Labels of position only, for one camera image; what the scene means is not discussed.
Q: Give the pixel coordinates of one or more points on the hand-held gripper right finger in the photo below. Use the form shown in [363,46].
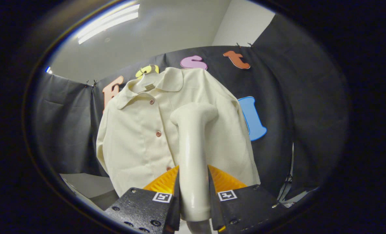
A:
[245,208]

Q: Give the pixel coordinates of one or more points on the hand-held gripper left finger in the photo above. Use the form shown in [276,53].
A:
[147,209]

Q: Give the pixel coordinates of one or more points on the black backdrop cloth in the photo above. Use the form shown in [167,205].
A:
[293,97]

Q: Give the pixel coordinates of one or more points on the grey cabinet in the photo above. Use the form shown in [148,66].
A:
[88,185]

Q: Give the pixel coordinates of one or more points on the cream button shirt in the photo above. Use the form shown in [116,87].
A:
[137,139]

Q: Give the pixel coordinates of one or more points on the black backdrop clip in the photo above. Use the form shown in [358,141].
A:
[91,83]
[244,45]

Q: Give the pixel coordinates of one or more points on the white garment steamer head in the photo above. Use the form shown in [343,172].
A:
[192,156]

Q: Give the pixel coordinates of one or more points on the ceiling light panel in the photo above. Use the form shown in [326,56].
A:
[108,22]

